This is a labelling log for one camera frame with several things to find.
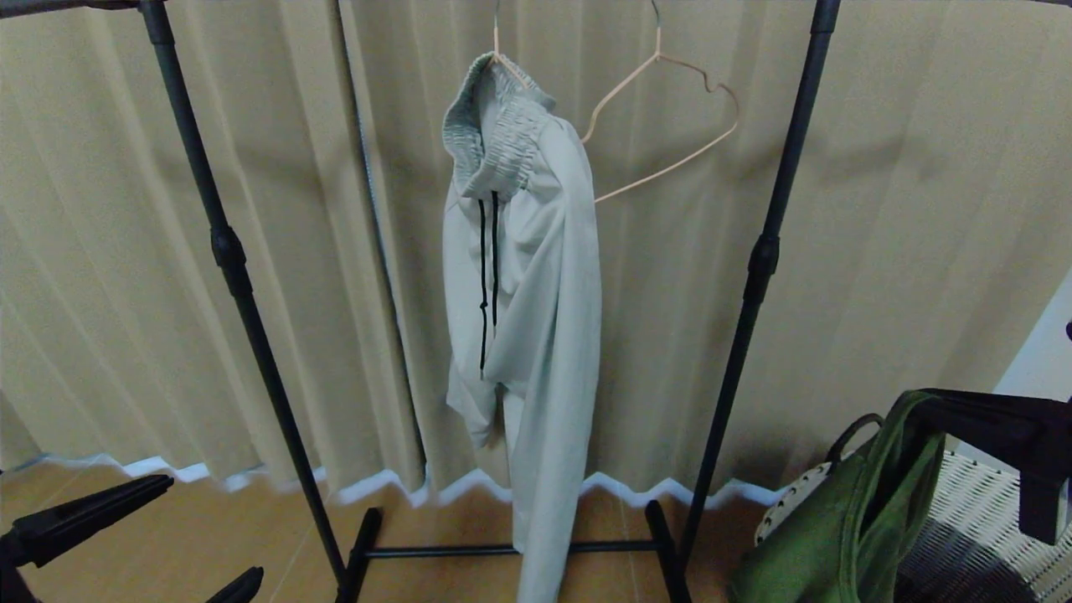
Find green garment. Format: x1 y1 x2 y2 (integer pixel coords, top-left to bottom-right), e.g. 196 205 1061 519
727 391 947 603

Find white laundry basket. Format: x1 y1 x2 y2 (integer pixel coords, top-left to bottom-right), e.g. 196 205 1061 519
754 413 1072 603

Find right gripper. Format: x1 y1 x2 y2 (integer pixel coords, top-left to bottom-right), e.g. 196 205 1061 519
1018 400 1072 545

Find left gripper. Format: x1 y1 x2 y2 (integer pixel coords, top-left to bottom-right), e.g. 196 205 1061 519
0 474 265 603

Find pink clothes hanger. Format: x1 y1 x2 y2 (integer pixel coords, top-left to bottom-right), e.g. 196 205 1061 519
492 0 530 90
580 0 742 204

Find pale grey shorts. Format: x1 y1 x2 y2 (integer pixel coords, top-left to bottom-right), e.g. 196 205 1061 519
441 52 604 603

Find beige curtain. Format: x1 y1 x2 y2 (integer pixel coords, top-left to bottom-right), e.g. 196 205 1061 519
0 0 1072 512

